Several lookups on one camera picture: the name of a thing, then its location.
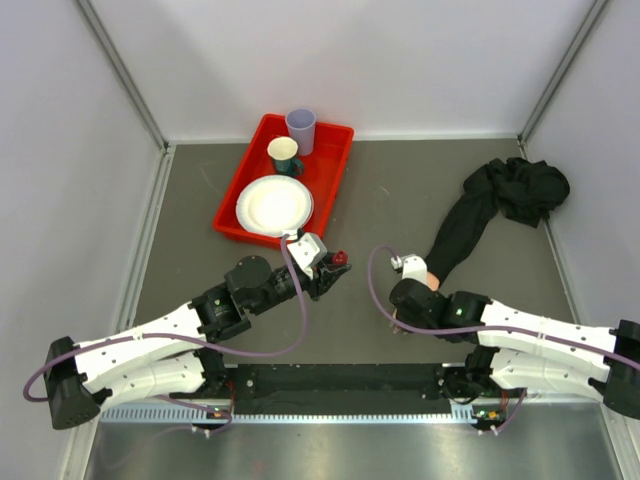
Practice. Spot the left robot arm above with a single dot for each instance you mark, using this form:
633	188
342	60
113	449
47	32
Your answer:
177	353

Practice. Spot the black sleeve cloth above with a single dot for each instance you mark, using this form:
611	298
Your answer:
521	191

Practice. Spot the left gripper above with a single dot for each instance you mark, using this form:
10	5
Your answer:
323	280

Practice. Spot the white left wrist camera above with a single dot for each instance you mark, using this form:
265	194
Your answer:
307	250

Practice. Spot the red plastic tray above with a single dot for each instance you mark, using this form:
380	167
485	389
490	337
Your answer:
324	169

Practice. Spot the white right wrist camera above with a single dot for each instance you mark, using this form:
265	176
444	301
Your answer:
411	267

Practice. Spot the green mug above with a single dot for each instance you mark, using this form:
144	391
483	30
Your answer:
292	166

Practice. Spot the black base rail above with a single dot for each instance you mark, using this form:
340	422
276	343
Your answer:
337	389

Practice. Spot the lavender plastic cup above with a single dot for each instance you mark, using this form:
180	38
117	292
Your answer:
301	125

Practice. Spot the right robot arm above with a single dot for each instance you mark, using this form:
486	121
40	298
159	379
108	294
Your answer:
519	350

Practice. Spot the red nail polish bottle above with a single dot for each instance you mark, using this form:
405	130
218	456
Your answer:
340	258

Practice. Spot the white paper plate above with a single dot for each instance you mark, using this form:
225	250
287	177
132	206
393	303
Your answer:
274	205

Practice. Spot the mannequin hand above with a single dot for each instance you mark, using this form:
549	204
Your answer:
433	283

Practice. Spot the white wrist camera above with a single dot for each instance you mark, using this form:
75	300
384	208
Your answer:
307	250
411	267

